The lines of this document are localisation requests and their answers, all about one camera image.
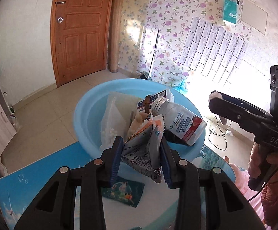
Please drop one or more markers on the rolled bamboo mat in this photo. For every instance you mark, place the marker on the rolled bamboo mat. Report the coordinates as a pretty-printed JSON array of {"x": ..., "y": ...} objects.
[{"x": 116, "y": 28}]

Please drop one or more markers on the bag of cotton balls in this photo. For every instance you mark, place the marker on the bag of cotton balls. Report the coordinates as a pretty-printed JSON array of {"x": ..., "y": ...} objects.
[{"x": 112, "y": 127}]

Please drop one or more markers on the silver printed snack packet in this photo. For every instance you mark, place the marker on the silver printed snack packet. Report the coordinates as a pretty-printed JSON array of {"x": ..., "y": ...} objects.
[{"x": 143, "y": 155}]

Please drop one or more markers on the dark green printed packet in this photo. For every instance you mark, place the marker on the dark green printed packet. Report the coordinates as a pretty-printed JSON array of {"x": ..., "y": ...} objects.
[{"x": 124, "y": 194}]

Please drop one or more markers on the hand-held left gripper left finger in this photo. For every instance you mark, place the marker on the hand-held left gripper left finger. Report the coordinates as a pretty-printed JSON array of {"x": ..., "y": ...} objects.
[{"x": 116, "y": 158}]

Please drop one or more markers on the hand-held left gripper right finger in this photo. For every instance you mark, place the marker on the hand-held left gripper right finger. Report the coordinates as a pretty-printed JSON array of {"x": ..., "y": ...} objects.
[{"x": 166, "y": 163}]

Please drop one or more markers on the brown wooden door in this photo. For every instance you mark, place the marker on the brown wooden door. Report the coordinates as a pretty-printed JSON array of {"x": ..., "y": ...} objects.
[{"x": 81, "y": 28}]

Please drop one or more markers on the white wall panel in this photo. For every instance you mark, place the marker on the white wall panel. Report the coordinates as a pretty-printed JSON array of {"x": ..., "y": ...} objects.
[{"x": 254, "y": 16}]

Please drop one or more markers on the blue plastic basin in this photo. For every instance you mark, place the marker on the blue plastic basin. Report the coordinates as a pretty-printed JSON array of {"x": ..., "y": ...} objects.
[{"x": 91, "y": 115}]

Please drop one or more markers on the white pill bottle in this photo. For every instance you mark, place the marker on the white pill bottle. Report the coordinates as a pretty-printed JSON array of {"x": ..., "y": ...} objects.
[{"x": 182, "y": 122}]

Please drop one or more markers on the blue printed desktop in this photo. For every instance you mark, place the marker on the blue printed desktop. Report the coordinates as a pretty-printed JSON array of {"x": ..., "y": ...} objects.
[{"x": 45, "y": 165}]

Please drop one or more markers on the black cylindrical bottle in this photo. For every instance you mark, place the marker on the black cylindrical bottle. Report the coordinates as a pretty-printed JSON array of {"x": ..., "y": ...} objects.
[{"x": 177, "y": 140}]

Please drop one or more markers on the teal paper bag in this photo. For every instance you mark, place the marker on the teal paper bag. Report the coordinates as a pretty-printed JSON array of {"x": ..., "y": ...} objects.
[{"x": 231, "y": 12}]

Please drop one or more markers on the white box brown band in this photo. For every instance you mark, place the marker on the white box brown band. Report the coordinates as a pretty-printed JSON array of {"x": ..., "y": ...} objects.
[{"x": 153, "y": 100}]

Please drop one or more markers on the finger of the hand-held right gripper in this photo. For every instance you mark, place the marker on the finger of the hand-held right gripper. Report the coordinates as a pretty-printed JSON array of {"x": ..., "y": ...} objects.
[
  {"x": 244, "y": 105},
  {"x": 230, "y": 115}
]

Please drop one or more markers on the tan plush dog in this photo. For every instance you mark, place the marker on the tan plush dog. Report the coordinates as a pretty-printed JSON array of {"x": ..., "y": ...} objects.
[{"x": 135, "y": 124}]

